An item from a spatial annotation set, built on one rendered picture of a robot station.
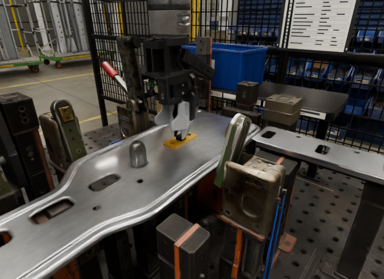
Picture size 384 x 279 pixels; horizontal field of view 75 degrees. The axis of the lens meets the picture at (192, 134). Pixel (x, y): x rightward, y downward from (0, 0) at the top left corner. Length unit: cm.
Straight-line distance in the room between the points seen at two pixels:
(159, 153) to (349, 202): 69
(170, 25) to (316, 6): 60
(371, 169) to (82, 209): 50
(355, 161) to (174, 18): 43
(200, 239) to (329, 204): 66
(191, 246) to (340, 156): 37
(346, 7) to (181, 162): 69
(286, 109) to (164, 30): 37
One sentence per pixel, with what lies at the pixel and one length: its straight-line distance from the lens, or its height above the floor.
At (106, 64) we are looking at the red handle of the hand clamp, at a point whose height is 114.
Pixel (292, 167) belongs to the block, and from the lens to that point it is 55.
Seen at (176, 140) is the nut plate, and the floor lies 100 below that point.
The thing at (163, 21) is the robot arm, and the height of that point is 125.
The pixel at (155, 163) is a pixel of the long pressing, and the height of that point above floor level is 100.
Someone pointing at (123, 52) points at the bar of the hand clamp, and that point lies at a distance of 62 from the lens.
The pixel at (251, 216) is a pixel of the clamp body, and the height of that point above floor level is 96.
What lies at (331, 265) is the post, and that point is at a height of 70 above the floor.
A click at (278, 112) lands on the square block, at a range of 69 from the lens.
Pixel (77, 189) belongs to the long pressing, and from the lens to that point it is 46.
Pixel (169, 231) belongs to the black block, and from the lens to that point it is 37.
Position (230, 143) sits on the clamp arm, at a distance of 40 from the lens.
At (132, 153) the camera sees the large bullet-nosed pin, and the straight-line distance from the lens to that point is 47.
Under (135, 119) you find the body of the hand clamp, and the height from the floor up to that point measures 102.
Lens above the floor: 126
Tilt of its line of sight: 25 degrees down
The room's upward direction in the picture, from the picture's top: straight up
